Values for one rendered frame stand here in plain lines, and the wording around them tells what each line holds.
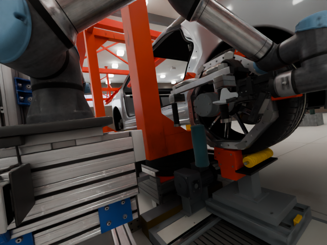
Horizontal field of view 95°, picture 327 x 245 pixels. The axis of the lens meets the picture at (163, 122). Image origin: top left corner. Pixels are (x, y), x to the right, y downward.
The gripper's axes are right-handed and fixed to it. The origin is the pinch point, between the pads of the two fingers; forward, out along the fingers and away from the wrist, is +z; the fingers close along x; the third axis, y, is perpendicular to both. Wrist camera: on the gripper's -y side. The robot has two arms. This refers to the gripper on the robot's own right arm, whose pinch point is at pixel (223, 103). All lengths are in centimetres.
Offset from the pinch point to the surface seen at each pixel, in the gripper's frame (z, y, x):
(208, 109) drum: 13.2, -0.6, -6.1
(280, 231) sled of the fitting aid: -3, -68, -28
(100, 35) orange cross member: 255, 179, -18
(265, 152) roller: 2.9, -29.8, -37.3
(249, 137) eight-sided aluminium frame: 2.1, -18.1, -20.7
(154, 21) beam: 602, 530, -392
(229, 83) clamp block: -2.3, 8.3, -2.5
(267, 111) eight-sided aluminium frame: -7.8, -5.8, -20.3
